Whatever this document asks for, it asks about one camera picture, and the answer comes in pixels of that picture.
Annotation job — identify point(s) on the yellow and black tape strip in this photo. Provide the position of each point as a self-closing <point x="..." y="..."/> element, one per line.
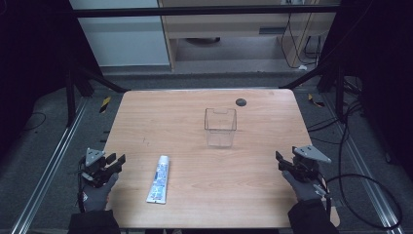
<point x="105" y="104"/>
<point x="315" y="100"/>

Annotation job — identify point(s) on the dark round table grommet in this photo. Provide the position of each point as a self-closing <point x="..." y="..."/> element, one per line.
<point x="241" y="102"/>

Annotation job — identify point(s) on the white and blue toothpaste tube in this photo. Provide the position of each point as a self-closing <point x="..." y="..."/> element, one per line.
<point x="159" y="182"/>

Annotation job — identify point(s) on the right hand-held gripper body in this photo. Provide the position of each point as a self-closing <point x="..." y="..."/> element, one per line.
<point x="307" y="162"/>

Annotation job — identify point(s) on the white cabinet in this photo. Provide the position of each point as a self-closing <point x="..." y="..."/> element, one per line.
<point x="123" y="39"/>

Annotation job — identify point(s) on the black horizontal frame bar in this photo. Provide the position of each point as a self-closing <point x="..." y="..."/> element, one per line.
<point x="201" y="10"/>

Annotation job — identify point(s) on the clear plastic container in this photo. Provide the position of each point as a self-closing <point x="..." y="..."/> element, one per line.
<point x="220" y="128"/>

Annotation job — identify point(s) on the light wooden desk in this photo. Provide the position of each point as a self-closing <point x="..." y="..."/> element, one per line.
<point x="233" y="29"/>

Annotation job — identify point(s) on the person's left hand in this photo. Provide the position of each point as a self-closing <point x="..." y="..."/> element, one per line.
<point x="96" y="195"/>

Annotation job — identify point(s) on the person's right hand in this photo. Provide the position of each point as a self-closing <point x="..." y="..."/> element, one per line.
<point x="303" y="190"/>

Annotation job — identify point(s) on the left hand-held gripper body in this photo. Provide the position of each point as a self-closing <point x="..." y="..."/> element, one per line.
<point x="94" y="164"/>

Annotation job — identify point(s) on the black metal stand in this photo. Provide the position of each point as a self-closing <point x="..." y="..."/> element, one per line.
<point x="70" y="100"/>
<point x="339" y="94"/>

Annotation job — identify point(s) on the dark curtain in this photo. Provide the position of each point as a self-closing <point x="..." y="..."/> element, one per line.
<point x="383" y="65"/>
<point x="35" y="65"/>

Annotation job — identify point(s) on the aluminium floor rail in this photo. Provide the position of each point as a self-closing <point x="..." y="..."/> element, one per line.
<point x="48" y="169"/>
<point x="367" y="175"/>

